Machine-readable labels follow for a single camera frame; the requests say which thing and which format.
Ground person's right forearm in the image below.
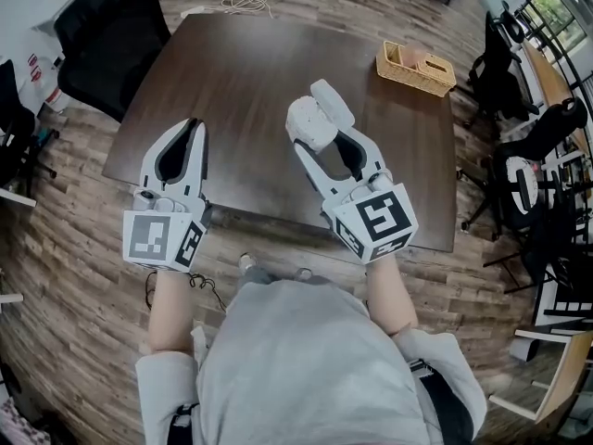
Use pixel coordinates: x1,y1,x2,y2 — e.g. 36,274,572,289
365,250,418,337

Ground person's grey shirt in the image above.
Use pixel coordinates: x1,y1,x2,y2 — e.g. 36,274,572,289
134,279,489,445

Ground grey bin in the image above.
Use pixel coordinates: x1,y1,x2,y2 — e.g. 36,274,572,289
509,337,539,363

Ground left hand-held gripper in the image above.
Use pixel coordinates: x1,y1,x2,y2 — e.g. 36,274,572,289
122,118,215,274

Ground black chair with white cushion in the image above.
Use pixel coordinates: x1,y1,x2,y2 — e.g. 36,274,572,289
461,96,590,246

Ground black metal rack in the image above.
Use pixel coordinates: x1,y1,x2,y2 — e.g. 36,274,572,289
531,155,593,324

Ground dark wooden table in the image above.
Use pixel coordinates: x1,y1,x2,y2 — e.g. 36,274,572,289
101,14,461,255

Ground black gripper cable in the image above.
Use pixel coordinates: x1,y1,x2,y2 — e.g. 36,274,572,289
145,270,229,313

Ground black office chair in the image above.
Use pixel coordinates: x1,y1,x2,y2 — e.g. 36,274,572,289
0,57,60,199
54,0,173,124
464,11,542,133

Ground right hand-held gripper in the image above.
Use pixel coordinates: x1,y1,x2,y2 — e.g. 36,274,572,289
292,126,420,265

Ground person's blue jeans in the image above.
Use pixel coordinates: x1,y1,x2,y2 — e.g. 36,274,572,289
239,263,326,287

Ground small white object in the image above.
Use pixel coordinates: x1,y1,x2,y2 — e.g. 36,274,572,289
285,79,357,153

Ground pink cup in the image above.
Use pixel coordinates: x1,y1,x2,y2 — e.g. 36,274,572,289
399,44,425,70

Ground black shoulder strap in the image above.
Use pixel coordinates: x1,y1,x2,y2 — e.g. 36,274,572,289
406,359,477,445
166,402,201,445

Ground wicker basket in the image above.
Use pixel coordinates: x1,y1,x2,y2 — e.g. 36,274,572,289
374,40,458,98

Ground clear water bottle red label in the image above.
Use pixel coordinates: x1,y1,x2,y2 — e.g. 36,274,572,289
24,50,48,85
42,73,67,113

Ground person's left forearm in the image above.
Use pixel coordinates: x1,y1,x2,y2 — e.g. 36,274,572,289
147,269,198,355

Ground woven tissue box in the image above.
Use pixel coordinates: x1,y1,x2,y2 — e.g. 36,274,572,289
416,53,457,80

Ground white table with wooden top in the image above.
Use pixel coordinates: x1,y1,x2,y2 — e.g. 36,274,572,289
487,328,593,425

